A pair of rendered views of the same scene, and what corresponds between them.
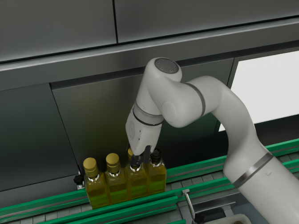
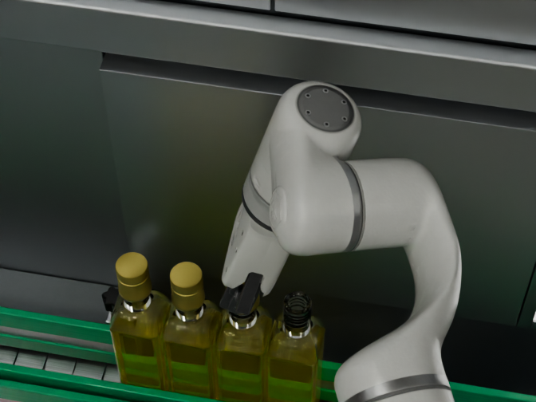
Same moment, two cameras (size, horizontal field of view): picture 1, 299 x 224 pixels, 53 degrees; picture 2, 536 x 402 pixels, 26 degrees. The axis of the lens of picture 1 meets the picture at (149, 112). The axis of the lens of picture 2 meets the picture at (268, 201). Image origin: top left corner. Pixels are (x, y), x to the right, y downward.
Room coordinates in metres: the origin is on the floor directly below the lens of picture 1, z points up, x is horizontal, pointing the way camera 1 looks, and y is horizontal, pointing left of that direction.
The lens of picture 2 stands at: (-0.16, -0.27, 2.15)
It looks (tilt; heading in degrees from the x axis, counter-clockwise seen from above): 52 degrees down; 26
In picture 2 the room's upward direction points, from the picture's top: straight up
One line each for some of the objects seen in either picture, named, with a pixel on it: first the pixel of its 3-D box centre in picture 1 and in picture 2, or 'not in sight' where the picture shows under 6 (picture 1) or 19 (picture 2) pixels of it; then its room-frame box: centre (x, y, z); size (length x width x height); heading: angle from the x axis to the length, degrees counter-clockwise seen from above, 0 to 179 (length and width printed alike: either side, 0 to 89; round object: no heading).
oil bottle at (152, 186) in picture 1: (155, 180); (294, 376); (0.44, -0.02, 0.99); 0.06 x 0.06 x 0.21; 14
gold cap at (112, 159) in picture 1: (113, 162); (187, 285); (0.41, 0.10, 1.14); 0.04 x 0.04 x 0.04
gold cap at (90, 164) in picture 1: (90, 167); (133, 276); (0.40, 0.15, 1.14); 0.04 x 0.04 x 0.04
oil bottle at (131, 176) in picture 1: (136, 184); (244, 367); (0.43, 0.04, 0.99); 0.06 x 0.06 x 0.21; 16
